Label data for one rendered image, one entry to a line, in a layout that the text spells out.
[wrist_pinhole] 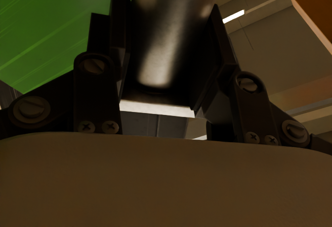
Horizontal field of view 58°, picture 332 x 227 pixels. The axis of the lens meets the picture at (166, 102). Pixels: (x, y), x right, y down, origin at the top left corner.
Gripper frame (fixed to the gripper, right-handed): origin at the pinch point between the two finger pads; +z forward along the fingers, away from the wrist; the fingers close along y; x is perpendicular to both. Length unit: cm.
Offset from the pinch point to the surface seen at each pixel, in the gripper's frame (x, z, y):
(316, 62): -262, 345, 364
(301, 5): -18, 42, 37
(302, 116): -257, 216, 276
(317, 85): -154, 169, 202
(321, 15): -16, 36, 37
